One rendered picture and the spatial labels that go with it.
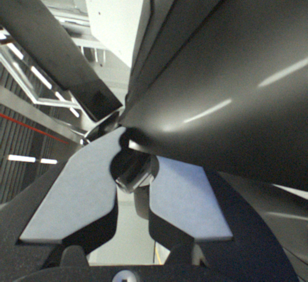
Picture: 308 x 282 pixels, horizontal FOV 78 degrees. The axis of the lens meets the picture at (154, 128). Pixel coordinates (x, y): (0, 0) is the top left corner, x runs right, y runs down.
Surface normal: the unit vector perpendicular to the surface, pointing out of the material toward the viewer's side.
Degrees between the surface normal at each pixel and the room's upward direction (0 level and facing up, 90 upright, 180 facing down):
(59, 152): 90
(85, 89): 126
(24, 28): 140
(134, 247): 90
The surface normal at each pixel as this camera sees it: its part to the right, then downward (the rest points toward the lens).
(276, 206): -0.59, -0.07
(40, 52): 0.84, -0.47
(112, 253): 0.12, -0.22
